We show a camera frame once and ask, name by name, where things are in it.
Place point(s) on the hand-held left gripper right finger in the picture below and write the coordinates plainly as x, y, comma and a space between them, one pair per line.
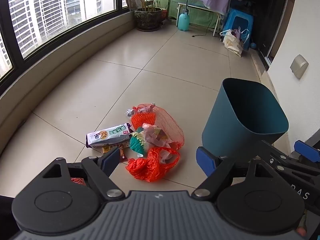
203, 161

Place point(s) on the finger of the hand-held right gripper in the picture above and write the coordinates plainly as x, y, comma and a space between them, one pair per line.
306, 151
275, 152

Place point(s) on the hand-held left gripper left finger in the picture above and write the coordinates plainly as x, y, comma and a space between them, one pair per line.
111, 160

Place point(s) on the brown yellow snack wrapper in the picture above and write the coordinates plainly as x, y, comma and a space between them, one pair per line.
108, 149

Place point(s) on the purple white snack packet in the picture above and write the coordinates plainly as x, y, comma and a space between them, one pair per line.
107, 135

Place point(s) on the teal paper sheet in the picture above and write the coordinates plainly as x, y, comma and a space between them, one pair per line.
137, 143

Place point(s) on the orange plastic bag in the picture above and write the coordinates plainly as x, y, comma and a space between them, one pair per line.
145, 167

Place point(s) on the teal plastic bin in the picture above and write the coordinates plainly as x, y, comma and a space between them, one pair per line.
225, 127

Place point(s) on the clear plastic wrapper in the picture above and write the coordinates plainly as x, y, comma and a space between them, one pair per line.
155, 135

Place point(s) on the silver foil wrapper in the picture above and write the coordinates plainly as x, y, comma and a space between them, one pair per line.
131, 113

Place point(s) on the orange mesh bag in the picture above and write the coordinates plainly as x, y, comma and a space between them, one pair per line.
170, 122

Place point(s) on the red woven mat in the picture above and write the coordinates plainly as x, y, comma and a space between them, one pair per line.
78, 181

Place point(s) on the small blue ball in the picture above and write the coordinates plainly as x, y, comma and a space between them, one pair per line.
254, 45

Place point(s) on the white tote bag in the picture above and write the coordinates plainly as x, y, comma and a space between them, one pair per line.
232, 43

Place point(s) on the purple item in bag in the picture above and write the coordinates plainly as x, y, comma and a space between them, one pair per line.
236, 33

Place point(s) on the dark sliding door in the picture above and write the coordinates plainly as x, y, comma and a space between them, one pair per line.
270, 17

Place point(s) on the blue plastic stool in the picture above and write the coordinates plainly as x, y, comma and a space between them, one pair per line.
240, 17

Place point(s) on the teal spray bottle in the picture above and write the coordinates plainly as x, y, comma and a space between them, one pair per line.
183, 20

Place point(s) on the small red pot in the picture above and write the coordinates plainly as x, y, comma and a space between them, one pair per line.
164, 13

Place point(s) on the white metal table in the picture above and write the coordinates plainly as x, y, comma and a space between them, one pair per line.
200, 7

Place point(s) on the green potted plant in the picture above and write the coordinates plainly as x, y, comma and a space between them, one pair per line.
151, 5

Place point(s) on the large black-framed window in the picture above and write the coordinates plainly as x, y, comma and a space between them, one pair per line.
50, 10

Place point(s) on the green cloth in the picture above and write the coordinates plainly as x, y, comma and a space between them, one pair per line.
161, 0

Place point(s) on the grey wall socket cover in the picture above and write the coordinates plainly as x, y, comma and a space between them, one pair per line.
298, 66

